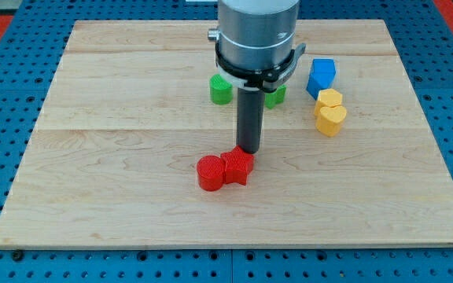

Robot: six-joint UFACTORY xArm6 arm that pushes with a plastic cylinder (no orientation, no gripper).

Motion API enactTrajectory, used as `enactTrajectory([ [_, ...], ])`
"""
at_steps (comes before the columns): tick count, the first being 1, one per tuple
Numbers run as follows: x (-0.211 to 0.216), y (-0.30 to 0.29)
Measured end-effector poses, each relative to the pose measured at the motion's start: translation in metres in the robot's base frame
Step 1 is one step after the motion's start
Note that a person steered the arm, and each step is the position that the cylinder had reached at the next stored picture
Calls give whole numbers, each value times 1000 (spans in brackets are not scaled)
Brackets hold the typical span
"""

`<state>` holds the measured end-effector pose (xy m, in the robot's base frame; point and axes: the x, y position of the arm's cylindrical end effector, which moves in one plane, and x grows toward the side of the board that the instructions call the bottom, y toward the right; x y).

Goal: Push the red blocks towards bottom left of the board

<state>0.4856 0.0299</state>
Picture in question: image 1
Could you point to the red star block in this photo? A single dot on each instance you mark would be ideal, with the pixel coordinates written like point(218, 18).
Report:
point(238, 165)

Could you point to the red cylinder block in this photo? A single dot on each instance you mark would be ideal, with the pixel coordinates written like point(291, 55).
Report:
point(210, 173)

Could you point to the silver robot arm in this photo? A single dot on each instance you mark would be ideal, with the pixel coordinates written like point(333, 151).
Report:
point(254, 43)

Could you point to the wooden board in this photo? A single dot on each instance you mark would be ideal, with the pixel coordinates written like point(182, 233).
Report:
point(111, 163)

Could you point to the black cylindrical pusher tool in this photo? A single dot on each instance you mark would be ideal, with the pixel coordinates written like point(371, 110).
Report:
point(249, 119)

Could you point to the green cylinder block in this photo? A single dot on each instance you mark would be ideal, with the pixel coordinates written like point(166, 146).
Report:
point(220, 90)

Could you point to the green block behind tool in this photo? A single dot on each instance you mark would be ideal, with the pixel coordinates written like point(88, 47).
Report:
point(275, 98)

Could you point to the yellow heart block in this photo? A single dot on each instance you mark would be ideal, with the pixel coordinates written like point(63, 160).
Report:
point(330, 120)

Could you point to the yellow hexagon block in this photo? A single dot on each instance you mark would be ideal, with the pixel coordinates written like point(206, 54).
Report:
point(327, 98)

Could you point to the blue pentagon block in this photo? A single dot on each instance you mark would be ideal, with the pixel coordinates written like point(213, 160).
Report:
point(322, 74)

